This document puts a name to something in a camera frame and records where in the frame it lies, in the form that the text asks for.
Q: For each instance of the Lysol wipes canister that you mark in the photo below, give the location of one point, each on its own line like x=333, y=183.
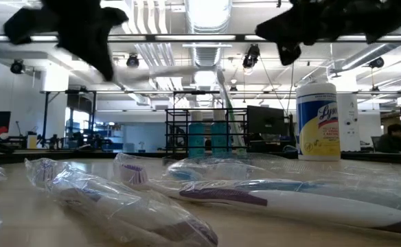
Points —
x=319, y=127

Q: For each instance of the person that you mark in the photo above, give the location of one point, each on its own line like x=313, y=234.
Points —
x=392, y=139

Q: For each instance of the toothpaste tube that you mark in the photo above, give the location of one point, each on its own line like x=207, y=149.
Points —
x=233, y=123

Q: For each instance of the small teal bottle white cap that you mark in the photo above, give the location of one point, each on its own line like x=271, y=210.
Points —
x=196, y=137
x=218, y=137

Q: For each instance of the black ceiling spotlight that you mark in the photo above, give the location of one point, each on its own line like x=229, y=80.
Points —
x=252, y=56
x=16, y=67
x=376, y=62
x=132, y=61

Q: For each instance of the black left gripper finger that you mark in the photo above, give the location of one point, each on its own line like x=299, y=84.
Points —
x=102, y=55
x=85, y=55

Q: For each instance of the black background workstation frame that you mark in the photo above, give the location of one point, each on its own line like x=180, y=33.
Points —
x=45, y=116

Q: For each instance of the yellow white container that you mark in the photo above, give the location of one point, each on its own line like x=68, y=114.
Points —
x=32, y=141

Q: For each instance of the silver ceiling ventilation duct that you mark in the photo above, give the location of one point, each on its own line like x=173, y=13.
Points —
x=207, y=20

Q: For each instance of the purple toothbrush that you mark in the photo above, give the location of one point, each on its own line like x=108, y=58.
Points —
x=307, y=206
x=125, y=209

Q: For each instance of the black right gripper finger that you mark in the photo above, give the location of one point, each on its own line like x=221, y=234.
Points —
x=277, y=24
x=281, y=37

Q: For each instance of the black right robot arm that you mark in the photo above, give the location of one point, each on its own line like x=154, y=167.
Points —
x=375, y=19

